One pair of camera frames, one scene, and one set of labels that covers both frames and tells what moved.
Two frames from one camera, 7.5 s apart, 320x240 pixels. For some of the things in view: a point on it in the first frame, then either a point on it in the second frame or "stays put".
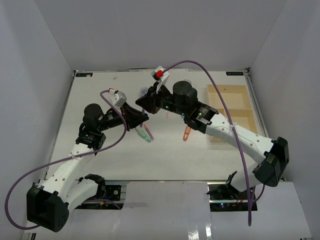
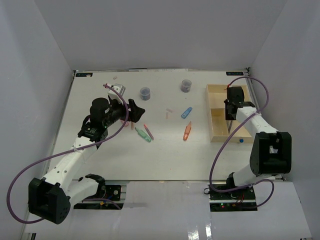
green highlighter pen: [143, 135] stays put
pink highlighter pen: [149, 132] stays put
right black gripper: [149, 102] -> [228, 117]
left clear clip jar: [143, 90] stays put
